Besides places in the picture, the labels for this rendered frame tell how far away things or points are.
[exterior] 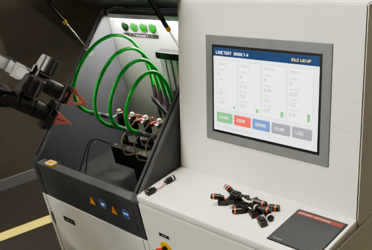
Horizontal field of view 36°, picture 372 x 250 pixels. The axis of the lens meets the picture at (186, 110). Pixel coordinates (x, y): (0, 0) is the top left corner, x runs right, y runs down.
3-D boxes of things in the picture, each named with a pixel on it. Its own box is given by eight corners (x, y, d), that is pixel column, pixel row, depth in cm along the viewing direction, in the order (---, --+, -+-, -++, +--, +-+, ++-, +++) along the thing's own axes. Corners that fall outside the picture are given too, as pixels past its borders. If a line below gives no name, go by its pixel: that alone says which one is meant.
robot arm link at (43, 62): (25, 79, 212) (13, 74, 204) (40, 52, 213) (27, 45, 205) (50, 93, 209) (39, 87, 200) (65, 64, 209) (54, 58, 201)
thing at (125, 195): (46, 194, 245) (36, 162, 239) (55, 189, 248) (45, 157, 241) (139, 238, 202) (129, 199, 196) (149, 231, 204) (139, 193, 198)
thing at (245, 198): (206, 208, 176) (202, 193, 174) (227, 191, 183) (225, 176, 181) (264, 229, 161) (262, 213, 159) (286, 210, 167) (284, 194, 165)
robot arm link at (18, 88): (-7, 93, 185) (-2, 103, 178) (9, 62, 184) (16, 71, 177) (25, 106, 192) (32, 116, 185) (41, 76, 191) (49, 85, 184)
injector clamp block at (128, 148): (119, 177, 238) (110, 145, 232) (136, 166, 244) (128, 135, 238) (175, 197, 214) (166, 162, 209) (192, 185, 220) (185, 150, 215)
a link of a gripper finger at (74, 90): (85, 95, 216) (63, 84, 212) (92, 95, 210) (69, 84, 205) (78, 112, 215) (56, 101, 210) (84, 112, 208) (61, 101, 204)
